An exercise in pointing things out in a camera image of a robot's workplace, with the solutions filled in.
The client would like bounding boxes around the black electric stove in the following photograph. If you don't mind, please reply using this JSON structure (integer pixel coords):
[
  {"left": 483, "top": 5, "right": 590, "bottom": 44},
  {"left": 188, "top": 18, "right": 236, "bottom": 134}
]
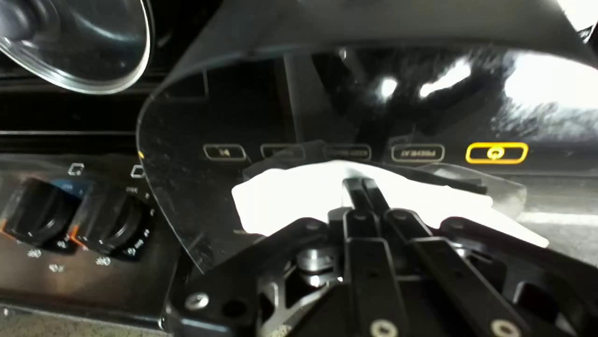
[{"left": 3, "top": 0, "right": 220, "bottom": 333}]

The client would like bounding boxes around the black air fryer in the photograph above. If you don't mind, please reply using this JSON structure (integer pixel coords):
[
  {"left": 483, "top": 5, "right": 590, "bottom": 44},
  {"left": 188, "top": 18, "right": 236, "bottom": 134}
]
[{"left": 137, "top": 0, "right": 597, "bottom": 265}]

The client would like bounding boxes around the white paper towel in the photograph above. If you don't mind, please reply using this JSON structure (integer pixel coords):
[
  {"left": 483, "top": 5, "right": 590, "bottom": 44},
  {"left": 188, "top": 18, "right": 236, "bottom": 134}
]
[{"left": 231, "top": 159, "right": 550, "bottom": 247}]

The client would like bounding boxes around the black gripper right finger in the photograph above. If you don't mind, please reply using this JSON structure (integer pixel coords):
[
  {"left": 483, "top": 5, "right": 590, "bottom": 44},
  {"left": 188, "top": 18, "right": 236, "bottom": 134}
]
[{"left": 362, "top": 177, "right": 533, "bottom": 337}]

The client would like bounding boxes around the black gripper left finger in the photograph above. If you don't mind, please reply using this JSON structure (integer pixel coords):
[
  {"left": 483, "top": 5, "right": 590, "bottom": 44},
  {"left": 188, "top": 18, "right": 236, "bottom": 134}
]
[{"left": 343, "top": 177, "right": 403, "bottom": 337}]

